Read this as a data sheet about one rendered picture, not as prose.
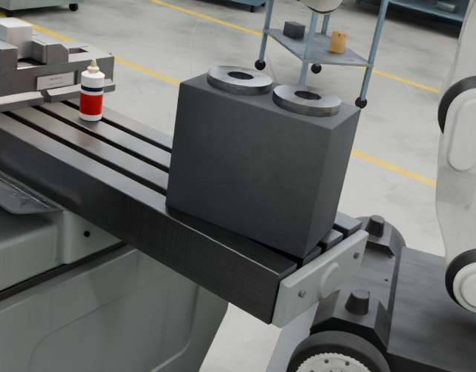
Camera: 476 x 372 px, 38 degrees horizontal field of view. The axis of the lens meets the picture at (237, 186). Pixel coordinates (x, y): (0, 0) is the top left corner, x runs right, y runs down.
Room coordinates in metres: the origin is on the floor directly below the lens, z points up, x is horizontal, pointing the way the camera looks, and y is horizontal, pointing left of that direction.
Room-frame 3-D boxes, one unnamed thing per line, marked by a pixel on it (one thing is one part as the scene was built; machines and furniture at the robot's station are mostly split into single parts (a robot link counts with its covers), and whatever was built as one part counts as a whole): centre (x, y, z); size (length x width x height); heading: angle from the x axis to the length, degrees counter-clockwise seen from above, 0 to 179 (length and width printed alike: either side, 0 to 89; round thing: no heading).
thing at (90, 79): (1.18, 0.29, 0.96); 0.04 x 0.04 x 0.11
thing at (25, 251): (1.15, 0.33, 0.76); 0.50 x 0.35 x 0.12; 147
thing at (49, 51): (1.28, 0.42, 0.99); 0.12 x 0.06 x 0.04; 54
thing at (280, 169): (0.89, -0.02, 1.00); 0.22 x 0.12 x 0.20; 67
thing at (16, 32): (1.23, 0.46, 1.01); 0.06 x 0.05 x 0.06; 54
